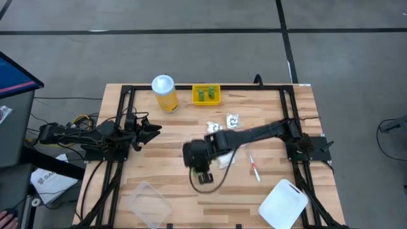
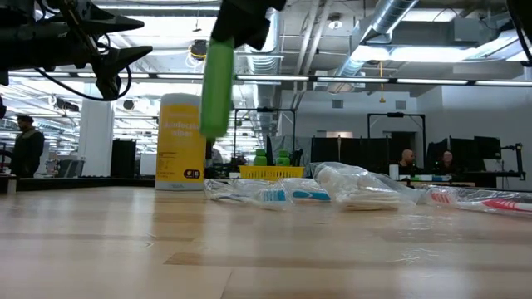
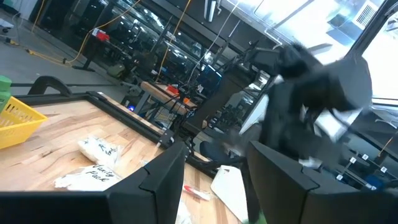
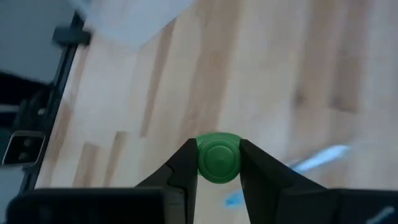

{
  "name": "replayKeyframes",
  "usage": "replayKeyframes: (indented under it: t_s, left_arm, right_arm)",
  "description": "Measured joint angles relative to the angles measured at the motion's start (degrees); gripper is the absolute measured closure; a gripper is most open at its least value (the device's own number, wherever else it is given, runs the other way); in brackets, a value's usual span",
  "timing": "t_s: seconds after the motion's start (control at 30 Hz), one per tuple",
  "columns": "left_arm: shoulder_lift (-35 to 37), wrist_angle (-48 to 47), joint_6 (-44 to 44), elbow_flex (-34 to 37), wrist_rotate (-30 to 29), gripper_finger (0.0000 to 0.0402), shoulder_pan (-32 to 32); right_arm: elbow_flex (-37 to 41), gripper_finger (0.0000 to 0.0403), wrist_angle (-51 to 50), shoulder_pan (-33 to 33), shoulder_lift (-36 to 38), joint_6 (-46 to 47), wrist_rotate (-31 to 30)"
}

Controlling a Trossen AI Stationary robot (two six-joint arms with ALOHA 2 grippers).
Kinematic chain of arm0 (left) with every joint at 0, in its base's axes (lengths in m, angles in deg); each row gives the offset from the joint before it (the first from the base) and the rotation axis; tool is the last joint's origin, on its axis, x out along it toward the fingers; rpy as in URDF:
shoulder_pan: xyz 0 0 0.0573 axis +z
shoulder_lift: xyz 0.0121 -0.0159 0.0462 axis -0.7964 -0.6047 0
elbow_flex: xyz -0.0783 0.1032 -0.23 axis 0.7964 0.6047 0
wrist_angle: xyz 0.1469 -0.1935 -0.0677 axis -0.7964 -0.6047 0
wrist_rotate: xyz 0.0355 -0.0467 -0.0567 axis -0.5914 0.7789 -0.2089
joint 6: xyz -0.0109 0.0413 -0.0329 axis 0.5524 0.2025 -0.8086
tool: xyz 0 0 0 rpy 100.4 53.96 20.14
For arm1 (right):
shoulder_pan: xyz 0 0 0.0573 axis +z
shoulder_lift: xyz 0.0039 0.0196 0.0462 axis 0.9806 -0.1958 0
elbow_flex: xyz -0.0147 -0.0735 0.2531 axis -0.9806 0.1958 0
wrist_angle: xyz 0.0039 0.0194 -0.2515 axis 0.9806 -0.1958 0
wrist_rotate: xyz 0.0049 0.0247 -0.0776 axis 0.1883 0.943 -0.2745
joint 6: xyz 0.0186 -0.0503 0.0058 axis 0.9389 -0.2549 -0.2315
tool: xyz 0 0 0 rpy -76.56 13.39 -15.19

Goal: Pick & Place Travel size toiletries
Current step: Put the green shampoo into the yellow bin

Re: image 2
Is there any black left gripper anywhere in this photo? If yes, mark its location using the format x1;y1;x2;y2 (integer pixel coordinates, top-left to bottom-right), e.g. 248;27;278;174
0;11;154;101

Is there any blue white toothbrush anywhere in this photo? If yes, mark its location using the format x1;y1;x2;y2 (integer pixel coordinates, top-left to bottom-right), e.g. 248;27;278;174
290;178;333;203
204;179;294;209

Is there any plain clear cotton balls bag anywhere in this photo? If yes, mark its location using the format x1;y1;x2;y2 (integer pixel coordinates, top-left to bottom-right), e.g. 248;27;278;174
313;161;417;211

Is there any red white toothbrush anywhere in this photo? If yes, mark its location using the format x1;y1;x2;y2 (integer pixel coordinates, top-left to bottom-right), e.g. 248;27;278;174
423;186;532;218

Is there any black cabinet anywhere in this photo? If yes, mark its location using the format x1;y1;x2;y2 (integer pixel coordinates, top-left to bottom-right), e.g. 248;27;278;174
110;139;137;179

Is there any yellow disinfecting wipes canister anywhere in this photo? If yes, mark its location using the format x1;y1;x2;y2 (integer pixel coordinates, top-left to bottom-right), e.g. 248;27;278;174
155;93;208;192

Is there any standing person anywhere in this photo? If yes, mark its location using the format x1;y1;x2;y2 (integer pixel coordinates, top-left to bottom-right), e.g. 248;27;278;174
9;115;46;179

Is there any yellow plastic basket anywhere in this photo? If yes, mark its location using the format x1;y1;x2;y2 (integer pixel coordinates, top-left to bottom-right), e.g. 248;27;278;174
239;164;306;181

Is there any seated person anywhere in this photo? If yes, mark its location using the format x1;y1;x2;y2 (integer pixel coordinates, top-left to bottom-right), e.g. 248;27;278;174
438;149;457;174
397;149;417;176

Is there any black computer monitor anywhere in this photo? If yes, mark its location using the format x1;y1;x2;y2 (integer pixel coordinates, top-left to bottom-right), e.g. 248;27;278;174
473;135;502;161

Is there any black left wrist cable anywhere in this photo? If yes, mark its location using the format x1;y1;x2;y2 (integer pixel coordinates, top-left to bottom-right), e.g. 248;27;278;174
35;66;132;102

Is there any black workstation frame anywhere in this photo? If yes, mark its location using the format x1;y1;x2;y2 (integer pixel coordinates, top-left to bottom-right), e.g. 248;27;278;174
367;111;427;168
233;107;297;159

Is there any silver ceiling duct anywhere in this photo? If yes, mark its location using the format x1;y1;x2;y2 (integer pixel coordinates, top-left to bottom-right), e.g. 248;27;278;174
330;0;419;81

